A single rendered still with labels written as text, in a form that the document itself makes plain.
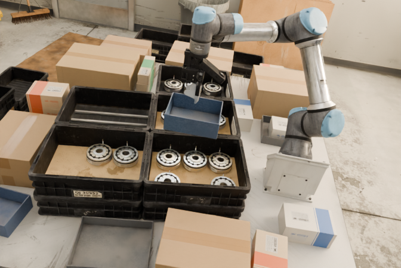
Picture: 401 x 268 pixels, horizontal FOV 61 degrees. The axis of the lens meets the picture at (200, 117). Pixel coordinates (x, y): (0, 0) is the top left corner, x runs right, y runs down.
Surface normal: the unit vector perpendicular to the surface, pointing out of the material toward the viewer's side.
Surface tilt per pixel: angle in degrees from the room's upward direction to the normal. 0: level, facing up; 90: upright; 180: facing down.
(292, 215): 0
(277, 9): 82
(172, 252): 0
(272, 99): 90
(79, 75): 90
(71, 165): 0
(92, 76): 90
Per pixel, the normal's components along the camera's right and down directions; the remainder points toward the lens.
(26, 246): 0.12, -0.80
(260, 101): -0.04, 0.59
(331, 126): 0.51, 0.10
